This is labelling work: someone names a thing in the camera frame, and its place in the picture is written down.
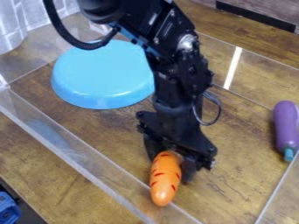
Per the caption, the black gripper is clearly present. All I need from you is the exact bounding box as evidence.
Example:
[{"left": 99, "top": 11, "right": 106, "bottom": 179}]
[{"left": 134, "top": 95, "right": 217, "bottom": 184}]

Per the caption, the orange toy carrot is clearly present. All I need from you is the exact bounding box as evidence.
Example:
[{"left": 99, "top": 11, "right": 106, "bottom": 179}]
[{"left": 149, "top": 150, "right": 182, "bottom": 207}]

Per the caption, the blue upturned bowl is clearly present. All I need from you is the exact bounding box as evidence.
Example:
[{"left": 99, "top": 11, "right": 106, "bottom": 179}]
[{"left": 50, "top": 40, "right": 154, "bottom": 109}]

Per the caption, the purple toy eggplant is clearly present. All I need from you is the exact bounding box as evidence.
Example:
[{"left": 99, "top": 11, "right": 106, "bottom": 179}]
[{"left": 273, "top": 101, "right": 299, "bottom": 162}]

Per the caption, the blue object at corner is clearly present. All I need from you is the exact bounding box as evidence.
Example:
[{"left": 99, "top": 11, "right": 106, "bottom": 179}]
[{"left": 0, "top": 192, "right": 21, "bottom": 224}]

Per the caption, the black braided cable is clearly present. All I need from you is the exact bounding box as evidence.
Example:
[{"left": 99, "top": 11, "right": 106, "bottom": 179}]
[{"left": 41, "top": 0, "right": 120, "bottom": 51}]

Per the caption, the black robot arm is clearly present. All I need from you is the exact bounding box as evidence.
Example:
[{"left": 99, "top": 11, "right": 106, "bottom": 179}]
[{"left": 77, "top": 0, "right": 217, "bottom": 183}]

